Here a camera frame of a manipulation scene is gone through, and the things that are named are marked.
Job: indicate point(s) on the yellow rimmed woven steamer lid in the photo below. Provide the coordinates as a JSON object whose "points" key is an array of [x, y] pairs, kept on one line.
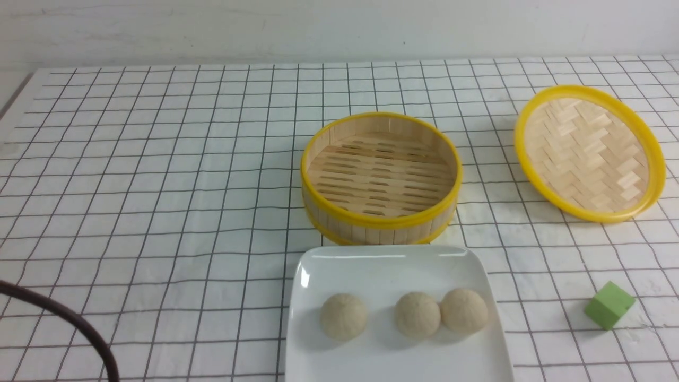
{"points": [[589, 154]]}

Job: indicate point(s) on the green wooden cube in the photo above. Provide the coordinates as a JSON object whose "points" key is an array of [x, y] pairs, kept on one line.
{"points": [[608, 306]]}

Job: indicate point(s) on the yellow rimmed bamboo steamer basket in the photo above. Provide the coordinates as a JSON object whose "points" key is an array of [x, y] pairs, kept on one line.
{"points": [[380, 178]]}

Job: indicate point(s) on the steamed bun moved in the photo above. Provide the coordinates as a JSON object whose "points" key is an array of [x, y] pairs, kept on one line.
{"points": [[464, 311], [417, 315], [343, 317]]}

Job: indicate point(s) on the white square ceramic plate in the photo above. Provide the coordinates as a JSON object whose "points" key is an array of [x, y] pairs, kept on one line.
{"points": [[379, 275]]}

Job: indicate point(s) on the white black grid tablecloth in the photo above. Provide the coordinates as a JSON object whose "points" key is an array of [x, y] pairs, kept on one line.
{"points": [[164, 205]]}

